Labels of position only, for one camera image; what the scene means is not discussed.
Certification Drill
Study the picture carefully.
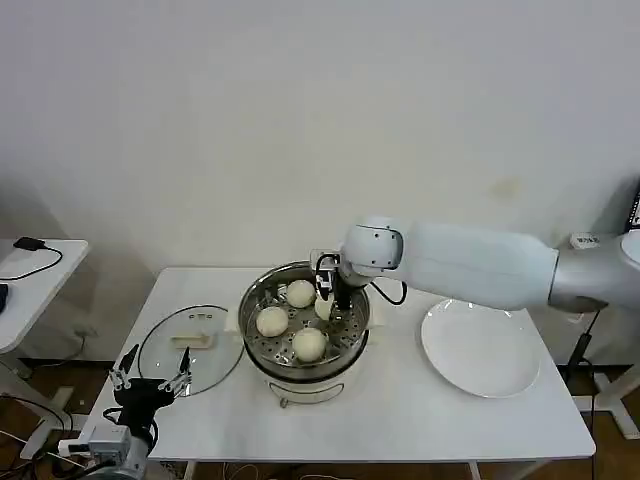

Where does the steel steamer basket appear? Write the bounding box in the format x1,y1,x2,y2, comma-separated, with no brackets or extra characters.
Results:
238,260,374,369

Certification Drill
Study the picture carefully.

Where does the glass lid with white handle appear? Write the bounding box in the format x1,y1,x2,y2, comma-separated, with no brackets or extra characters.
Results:
137,303,246,398

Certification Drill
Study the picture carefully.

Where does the white round plate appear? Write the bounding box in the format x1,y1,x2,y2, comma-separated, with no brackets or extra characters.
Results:
420,298,542,399

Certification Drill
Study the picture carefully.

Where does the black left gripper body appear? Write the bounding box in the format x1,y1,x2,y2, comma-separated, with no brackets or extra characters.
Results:
113,378,176,427

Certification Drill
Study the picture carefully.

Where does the black hanging cable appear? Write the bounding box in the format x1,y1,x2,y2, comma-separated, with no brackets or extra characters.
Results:
568,308,603,480

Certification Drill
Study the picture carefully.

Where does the black adapter cable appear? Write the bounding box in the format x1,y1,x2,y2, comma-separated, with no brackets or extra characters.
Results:
0,243,64,282

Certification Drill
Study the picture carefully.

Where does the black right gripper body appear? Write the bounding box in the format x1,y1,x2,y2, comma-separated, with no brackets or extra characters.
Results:
332,263,374,310

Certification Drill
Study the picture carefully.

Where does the white desk with legs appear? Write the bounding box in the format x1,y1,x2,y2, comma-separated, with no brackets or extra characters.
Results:
569,231,640,441

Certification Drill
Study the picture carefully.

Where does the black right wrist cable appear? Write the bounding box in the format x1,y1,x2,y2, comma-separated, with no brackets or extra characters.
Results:
368,278,408,307

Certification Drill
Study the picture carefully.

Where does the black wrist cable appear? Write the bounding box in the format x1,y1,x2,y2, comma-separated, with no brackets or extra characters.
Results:
368,278,408,307
102,405,162,447

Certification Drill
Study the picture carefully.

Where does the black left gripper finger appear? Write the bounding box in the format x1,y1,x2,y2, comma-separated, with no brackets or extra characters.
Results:
157,346,194,400
110,343,140,392

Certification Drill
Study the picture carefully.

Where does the white side desk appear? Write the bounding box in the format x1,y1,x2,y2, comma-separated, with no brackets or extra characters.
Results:
0,237,90,460

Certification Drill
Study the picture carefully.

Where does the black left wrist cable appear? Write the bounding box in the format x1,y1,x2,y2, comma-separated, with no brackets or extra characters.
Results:
102,405,162,447

